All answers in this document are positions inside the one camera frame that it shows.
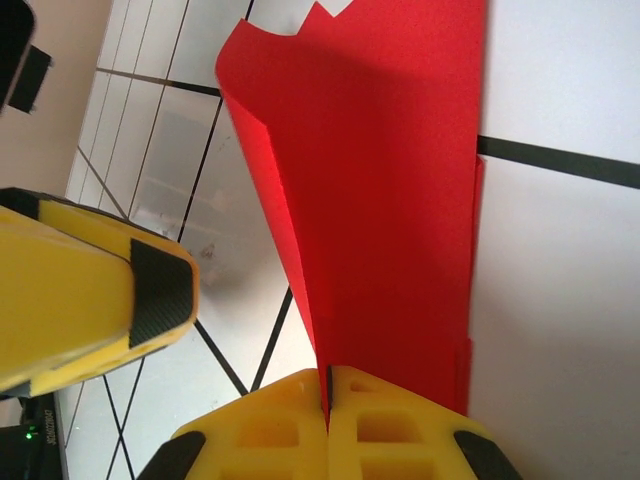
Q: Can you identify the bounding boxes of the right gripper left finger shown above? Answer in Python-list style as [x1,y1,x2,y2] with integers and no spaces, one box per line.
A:
[134,367,332,480]

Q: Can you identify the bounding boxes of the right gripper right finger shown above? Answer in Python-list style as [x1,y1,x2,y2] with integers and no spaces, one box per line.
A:
[327,364,527,480]

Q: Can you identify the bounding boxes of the red paper sheet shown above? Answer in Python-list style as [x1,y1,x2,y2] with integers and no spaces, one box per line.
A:
[214,0,489,419]

